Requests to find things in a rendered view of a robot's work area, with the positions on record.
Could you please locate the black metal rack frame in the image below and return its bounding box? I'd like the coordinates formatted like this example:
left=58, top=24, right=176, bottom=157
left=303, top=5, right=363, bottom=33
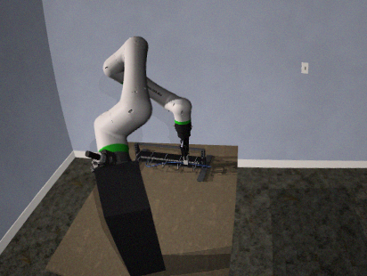
left=134, top=142, right=212, bottom=182

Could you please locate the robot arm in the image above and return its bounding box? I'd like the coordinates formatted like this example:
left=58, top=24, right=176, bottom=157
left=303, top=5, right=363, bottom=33
left=85, top=37, right=192, bottom=172

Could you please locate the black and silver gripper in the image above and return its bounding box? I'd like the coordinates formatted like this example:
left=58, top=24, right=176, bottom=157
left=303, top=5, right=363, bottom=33
left=177, top=131, right=191, bottom=165

